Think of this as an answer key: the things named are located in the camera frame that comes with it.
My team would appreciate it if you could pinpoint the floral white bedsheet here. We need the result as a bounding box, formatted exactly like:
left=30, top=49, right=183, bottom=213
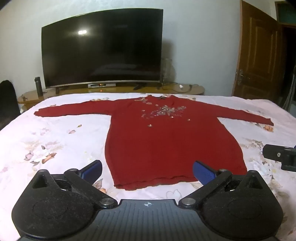
left=0, top=93, right=296, bottom=238

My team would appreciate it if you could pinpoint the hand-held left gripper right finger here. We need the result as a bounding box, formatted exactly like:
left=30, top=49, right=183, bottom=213
left=179, top=161, right=269, bottom=209

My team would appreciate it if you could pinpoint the black cable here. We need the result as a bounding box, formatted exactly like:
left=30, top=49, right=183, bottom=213
left=156, top=82, right=199, bottom=93

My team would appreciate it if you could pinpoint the dark thermos bottle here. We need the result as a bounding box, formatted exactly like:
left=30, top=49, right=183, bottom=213
left=34, top=77, right=42, bottom=97

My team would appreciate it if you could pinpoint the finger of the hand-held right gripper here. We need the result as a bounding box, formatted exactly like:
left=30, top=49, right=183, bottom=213
left=262, top=144, right=296, bottom=172

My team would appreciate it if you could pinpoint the brown wooden door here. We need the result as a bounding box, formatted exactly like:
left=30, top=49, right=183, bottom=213
left=231, top=0, right=285, bottom=103

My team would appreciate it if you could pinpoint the wooden television stand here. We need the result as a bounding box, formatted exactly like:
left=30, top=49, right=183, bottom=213
left=17, top=82, right=206, bottom=110

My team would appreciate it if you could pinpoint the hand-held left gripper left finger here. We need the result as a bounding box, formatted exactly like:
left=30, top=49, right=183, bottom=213
left=31, top=160, right=118, bottom=209

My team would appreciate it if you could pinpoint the black chair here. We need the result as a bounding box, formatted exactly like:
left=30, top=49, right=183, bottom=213
left=0, top=80, right=18, bottom=131

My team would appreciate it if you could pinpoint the metal door handle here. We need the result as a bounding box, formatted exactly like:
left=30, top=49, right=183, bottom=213
left=236, top=69, right=244, bottom=87

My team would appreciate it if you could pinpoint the red long-sleeved sweater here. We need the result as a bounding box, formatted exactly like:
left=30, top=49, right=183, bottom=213
left=34, top=95, right=274, bottom=191

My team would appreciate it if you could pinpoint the silver set-top box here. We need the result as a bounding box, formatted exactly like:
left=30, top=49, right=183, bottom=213
left=87, top=83, right=116, bottom=88

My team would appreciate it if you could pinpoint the black curved television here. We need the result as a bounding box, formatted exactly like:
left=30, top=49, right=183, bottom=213
left=41, top=8, right=164, bottom=89

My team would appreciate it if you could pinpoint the clear glass vase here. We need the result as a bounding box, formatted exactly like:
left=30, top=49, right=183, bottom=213
left=162, top=58, right=174, bottom=84

